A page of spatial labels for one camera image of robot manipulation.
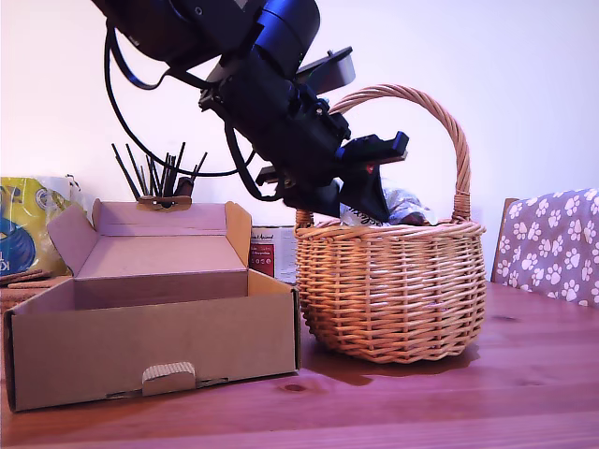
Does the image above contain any black reed stick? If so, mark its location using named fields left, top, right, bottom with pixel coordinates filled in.
left=168, top=141, right=187, bottom=195
left=125, top=143, right=150, bottom=197
left=110, top=142, right=142, bottom=201
left=189, top=150, right=210, bottom=182
left=147, top=150, right=161, bottom=196

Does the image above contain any woven wicker basket with handle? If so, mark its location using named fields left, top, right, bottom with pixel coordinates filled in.
left=293, top=83, right=488, bottom=365

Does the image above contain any thin round cork coaster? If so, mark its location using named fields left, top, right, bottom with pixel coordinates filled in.
left=0, top=268, right=60, bottom=287

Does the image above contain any black cable to gripper rail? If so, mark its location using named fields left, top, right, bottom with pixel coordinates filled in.
left=226, top=122, right=286, bottom=202

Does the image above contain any yellow and blue plastic bag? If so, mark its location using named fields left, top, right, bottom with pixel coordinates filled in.
left=0, top=174, right=85, bottom=277

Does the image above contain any long black loop cable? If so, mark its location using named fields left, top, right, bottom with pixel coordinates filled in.
left=103, top=21, right=244, bottom=178

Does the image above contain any white and red carton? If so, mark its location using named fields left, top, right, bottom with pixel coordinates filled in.
left=250, top=224, right=299, bottom=285

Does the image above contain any thick cork trivet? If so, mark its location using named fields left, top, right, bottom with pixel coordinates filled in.
left=0, top=275, right=71, bottom=315

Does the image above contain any short black loop cable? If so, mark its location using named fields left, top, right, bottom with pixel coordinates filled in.
left=111, top=32, right=212, bottom=91

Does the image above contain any wooden reed stick holder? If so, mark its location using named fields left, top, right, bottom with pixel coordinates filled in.
left=136, top=195, right=193, bottom=211

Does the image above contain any silver white egg bag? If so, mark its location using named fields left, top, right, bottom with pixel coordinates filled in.
left=379, top=185, right=440, bottom=226

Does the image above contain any brown cardboard box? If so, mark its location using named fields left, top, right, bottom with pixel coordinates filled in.
left=2, top=200, right=301, bottom=413

